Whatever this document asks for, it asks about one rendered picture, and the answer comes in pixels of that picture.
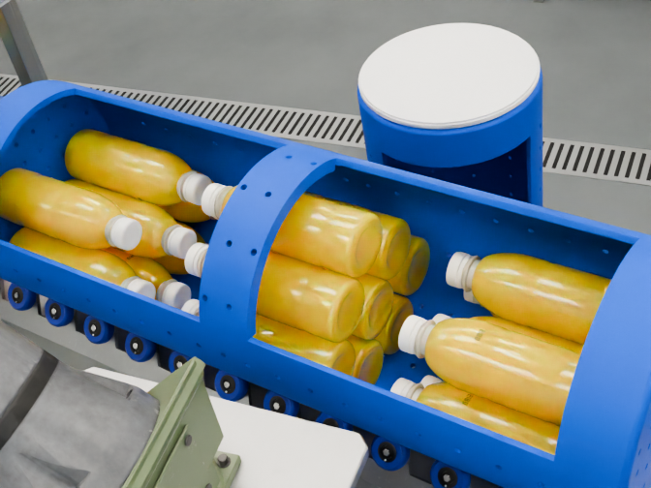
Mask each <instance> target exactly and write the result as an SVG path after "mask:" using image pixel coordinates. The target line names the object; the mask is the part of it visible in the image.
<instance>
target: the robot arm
mask: <svg viewBox="0 0 651 488"><path fill-rule="evenodd" d="M159 412H160V402H159V400H157V399H156V398H154V397H153V396H151V395H150V394H148V393H147V392H145V391H144V390H142V389H141V388H139V387H137V386H135V385H132V384H129V383H126V382H123V381H117V380H114V379H110V378H107V377H103V376H100V375H97V374H93V373H90V372H86V371H83V370H80V369H77V368H74V367H71V366H69V365H67V364H65V363H63V362H62V361H60V360H59V359H57V358H56V357H54V356H53V355H51V354H50V353H48V352H47V351H45V350H44V349H42V348H41V347H39V346H38V345H36V344H35V343H33V342H32V341H30V340H29V339H27V338H26V337H24V336H23V335H21V334H20V333H18V332H17V331H16V330H14V329H13V328H11V327H10V326H8V325H7V324H5V323H4V322H2V321H1V320H0V488H122V486H123V485H124V483H125V481H126V480H127V478H128V477H129V475H130V473H131V472H132V470H133V469H134V467H135V465H136V463H137V462H138V460H139V458H140V456H141V455H142V453H143V451H144V449H145V447H146V445H147V443H148V441H149V439H150V437H151V435H152V432H153V430H154V428H155V425H156V422H157V419H158V416H159Z"/></svg>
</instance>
